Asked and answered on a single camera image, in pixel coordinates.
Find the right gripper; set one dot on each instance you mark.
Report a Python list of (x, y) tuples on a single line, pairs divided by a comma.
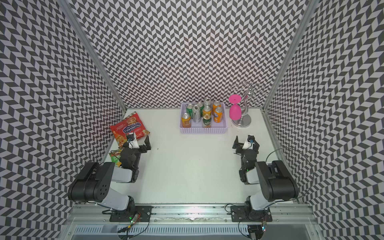
[(239, 147)]

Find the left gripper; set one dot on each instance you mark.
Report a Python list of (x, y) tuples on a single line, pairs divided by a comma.
[(142, 147)]

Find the lilac plastic basket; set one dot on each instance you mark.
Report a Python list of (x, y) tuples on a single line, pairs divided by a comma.
[(197, 128)]

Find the silver tall can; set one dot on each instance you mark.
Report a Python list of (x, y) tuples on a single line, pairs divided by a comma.
[(196, 113)]

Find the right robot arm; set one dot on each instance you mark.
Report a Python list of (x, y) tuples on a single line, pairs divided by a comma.
[(274, 179)]

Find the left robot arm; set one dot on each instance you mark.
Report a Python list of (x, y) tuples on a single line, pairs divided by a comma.
[(93, 183)]

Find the red candy bag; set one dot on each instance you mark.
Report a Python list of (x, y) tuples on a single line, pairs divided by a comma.
[(131, 124)]

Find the pink wine glass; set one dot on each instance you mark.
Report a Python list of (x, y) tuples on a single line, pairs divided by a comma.
[(235, 109)]

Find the orange Fanta can right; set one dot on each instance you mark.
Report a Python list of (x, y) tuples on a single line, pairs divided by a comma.
[(218, 115)]

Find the orange fanta can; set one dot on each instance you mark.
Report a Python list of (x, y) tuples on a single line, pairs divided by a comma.
[(216, 104), (207, 111), (218, 115)]

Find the green snack bag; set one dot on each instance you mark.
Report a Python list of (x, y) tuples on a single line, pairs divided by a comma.
[(115, 156)]

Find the green gold-top can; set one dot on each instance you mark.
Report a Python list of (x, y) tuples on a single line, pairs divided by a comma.
[(207, 121)]

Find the orange Fanta can back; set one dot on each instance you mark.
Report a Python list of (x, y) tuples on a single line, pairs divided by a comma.
[(216, 104)]

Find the orange Fanta can middle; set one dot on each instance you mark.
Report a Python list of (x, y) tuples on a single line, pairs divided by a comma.
[(207, 111)]

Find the white patterned can back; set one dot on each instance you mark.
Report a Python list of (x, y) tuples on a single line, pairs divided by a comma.
[(207, 102)]

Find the green can back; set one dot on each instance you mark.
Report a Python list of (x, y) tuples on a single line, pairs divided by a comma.
[(201, 107)]

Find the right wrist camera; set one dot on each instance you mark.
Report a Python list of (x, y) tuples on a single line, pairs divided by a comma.
[(250, 142)]

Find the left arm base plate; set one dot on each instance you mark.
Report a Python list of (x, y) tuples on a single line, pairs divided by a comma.
[(126, 216)]

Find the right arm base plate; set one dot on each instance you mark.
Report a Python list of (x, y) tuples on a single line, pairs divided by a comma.
[(245, 214)]

